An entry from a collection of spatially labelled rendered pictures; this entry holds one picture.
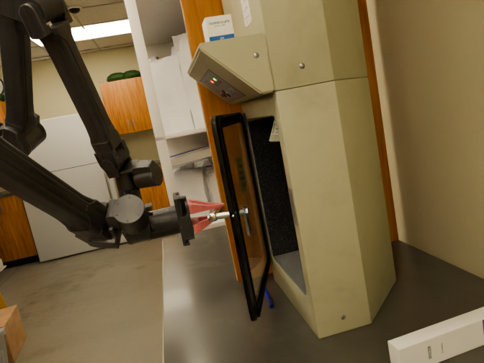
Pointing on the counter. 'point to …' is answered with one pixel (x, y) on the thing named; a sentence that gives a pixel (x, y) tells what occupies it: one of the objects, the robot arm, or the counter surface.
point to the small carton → (217, 28)
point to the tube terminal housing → (325, 157)
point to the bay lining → (273, 187)
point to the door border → (235, 211)
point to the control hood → (236, 65)
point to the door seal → (238, 211)
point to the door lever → (218, 214)
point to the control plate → (220, 86)
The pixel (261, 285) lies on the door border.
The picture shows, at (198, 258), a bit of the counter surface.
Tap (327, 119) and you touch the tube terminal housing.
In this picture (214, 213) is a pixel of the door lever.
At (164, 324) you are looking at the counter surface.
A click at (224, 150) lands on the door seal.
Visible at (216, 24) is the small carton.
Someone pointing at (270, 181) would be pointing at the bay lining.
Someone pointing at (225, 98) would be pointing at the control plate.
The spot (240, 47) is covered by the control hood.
